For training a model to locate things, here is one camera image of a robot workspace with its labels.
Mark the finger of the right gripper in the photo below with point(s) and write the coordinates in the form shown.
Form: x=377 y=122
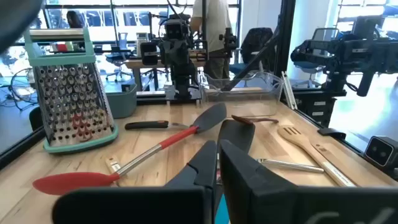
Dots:
x=149 y=54
x=199 y=54

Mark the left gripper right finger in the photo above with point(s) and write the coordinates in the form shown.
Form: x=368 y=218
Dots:
x=280 y=205

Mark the background black robot arm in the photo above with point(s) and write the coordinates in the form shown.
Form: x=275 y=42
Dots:
x=342 y=53

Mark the black spatula fan-shaped head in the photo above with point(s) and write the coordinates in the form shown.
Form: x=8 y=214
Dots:
x=236 y=132

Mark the teal plastic bin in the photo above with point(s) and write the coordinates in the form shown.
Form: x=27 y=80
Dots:
x=122 y=104

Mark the dark wooden spoon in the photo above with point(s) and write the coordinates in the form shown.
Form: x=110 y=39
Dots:
x=241 y=119

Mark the white metal strips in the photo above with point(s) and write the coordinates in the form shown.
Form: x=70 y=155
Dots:
x=289 y=90

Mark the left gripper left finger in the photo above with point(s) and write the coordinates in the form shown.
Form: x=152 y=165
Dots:
x=140 y=205

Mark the black drawer cabinet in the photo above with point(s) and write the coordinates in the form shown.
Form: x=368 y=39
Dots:
x=317 y=107

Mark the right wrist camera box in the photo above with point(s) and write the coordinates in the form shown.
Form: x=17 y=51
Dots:
x=174 y=30

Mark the blue office chair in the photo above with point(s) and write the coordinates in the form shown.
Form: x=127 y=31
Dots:
x=119 y=59

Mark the red silicone spoon steel shaft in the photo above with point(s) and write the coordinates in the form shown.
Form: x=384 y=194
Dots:
x=71 y=183

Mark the black spatula square head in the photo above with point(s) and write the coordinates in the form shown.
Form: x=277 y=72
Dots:
x=210 y=116

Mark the slotted wooden spoon white label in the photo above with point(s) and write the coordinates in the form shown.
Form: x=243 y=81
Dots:
x=303 y=143

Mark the black table clamp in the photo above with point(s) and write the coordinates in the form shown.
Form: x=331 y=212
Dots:
x=331 y=133

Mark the dark office chair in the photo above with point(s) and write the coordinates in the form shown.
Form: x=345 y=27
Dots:
x=256 y=43

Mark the steel box grater teal trim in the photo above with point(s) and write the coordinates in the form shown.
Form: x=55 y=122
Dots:
x=71 y=102

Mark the background wooden desk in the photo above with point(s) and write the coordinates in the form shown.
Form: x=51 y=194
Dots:
x=133 y=63

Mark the large clear plastic bin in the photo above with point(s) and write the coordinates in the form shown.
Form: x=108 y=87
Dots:
x=270 y=93

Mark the table-level camera box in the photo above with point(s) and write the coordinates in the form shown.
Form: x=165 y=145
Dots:
x=381 y=151

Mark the grey mesh office chair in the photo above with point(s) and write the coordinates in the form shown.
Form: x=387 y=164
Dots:
x=308 y=66

